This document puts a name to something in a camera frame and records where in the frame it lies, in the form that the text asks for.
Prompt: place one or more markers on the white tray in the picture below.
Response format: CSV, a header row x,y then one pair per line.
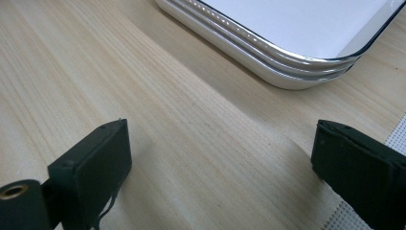
x,y
242,56
287,22

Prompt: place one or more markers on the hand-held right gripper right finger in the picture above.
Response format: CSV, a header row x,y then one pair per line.
x,y
360,166

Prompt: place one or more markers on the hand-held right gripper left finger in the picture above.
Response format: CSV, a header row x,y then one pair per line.
x,y
92,166

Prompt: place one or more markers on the grey striped mat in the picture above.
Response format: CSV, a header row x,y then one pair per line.
x,y
399,137

